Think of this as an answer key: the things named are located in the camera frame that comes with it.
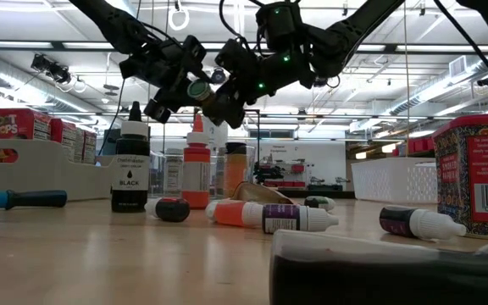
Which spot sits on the red smoked paprika tin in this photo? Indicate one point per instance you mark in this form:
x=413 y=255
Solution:
x=473 y=178

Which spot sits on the spice jar gold lid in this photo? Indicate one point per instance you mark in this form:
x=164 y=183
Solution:
x=219 y=178

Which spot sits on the dark tube red cap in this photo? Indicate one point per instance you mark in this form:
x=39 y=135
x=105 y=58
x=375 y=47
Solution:
x=375 y=275

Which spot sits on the black overhead camera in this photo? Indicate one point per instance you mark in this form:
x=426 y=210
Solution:
x=218 y=76

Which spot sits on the black food colour bottle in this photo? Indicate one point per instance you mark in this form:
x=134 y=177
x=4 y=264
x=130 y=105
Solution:
x=130 y=169

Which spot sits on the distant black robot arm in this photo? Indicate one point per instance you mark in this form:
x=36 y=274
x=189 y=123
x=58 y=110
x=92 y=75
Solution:
x=267 y=173

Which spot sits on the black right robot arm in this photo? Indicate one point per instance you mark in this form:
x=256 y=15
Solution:
x=354 y=29

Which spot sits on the white ceiling vent box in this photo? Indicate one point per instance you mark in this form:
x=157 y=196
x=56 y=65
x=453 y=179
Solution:
x=458 y=66

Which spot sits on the orange dropper bottle white cap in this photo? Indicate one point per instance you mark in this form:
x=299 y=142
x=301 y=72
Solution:
x=233 y=214

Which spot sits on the beige plastic organiser bin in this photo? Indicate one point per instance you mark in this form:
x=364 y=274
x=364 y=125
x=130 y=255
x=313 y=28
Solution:
x=45 y=178

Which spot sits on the red storage bins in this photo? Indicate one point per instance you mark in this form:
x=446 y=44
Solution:
x=422 y=145

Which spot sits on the clear plastic bin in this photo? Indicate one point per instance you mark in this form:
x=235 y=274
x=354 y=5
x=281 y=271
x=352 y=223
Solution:
x=251 y=169

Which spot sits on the dark dropper bottle white cap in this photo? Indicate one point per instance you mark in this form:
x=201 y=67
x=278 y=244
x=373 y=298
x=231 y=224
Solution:
x=417 y=223

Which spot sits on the pink cereal box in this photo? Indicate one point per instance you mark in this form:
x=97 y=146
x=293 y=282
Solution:
x=90 y=148

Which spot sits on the orange food colour bottle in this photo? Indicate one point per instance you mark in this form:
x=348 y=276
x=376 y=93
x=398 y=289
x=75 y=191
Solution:
x=196 y=178

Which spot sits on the red label dropper bottle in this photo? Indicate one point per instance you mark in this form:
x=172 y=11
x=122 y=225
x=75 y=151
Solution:
x=172 y=209
x=211 y=210

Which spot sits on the black ceiling spotlight cluster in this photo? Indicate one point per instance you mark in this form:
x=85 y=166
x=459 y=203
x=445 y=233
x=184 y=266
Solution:
x=57 y=73

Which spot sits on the orange brown snack packet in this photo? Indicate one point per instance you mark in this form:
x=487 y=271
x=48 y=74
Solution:
x=256 y=194

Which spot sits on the dark tube teal cap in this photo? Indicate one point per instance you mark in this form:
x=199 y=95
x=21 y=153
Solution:
x=36 y=199

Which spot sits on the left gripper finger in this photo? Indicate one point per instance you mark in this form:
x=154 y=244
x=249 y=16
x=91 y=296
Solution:
x=180 y=101
x=203 y=68

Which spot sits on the background computer monitor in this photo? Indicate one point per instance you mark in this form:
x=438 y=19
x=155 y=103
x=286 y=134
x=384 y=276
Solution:
x=110 y=142

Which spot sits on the white perforated plastic basket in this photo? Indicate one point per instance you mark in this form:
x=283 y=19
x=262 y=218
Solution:
x=392 y=180

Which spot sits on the red Froot Loops cereal box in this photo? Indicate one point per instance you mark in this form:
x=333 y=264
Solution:
x=62 y=133
x=11 y=125

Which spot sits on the orange spice jar black lid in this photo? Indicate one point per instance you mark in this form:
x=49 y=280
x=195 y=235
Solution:
x=235 y=173

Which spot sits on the silver ventilation duct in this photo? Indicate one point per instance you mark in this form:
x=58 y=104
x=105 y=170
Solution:
x=15 y=80

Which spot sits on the overhead rig light bar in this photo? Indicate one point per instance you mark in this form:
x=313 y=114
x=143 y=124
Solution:
x=57 y=45

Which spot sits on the purple label dropper bottle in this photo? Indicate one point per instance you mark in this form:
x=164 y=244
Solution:
x=286 y=218

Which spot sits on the spice jar white lid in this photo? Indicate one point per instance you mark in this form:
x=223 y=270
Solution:
x=174 y=173

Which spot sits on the small green-capped bottle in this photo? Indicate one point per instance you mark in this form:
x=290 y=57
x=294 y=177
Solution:
x=318 y=203

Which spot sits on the black ceiling fixture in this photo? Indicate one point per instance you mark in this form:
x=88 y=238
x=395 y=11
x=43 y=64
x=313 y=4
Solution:
x=486 y=80

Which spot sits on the glass spice jar green lid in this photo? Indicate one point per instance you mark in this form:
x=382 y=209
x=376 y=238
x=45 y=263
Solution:
x=199 y=90

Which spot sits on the white paper sign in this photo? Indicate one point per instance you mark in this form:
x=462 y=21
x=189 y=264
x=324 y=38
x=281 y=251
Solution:
x=220 y=135

